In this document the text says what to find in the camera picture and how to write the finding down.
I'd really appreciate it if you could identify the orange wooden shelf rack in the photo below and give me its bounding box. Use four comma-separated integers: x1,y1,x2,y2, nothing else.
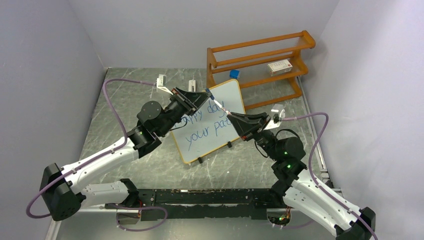
206,30,316,110

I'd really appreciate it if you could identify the yellow framed whiteboard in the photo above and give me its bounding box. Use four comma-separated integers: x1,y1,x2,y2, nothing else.
171,79,246,164

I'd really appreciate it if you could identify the blue whiteboard marker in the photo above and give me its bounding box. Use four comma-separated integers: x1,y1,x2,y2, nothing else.
213,98,231,115

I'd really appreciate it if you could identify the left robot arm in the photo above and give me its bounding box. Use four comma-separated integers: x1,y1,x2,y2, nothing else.
40,88,213,221

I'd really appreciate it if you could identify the aluminium frame profile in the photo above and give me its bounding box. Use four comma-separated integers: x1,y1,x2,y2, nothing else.
44,188,357,240

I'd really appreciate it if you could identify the white whiteboard stand piece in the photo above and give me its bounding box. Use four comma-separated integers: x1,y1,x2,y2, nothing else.
188,79,196,92

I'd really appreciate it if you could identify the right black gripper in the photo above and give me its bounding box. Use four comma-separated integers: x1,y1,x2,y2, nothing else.
227,111,281,161

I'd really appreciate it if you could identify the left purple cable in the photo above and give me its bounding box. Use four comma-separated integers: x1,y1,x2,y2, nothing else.
25,78,158,220

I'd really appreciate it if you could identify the white red carton box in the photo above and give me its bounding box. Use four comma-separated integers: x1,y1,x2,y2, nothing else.
267,59,293,76

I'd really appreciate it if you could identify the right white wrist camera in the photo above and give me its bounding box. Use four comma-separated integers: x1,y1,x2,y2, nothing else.
264,104,286,130

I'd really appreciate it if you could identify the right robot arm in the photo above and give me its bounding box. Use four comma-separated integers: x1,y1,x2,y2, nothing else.
227,112,378,240

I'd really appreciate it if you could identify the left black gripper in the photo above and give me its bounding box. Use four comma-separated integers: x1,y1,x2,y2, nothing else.
158,85,212,136

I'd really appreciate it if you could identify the blue marker cap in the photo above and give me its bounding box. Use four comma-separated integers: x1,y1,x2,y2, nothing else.
205,88,215,100

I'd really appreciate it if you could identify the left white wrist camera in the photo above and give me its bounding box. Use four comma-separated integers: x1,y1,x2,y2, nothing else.
156,74,172,95

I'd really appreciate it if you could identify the small blue box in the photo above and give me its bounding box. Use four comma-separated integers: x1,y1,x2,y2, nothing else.
229,69,240,80

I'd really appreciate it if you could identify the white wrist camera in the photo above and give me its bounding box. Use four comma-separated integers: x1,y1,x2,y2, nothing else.
264,104,286,130
156,74,172,95

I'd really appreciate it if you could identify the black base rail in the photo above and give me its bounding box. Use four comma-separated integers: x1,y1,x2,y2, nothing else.
105,188,286,221

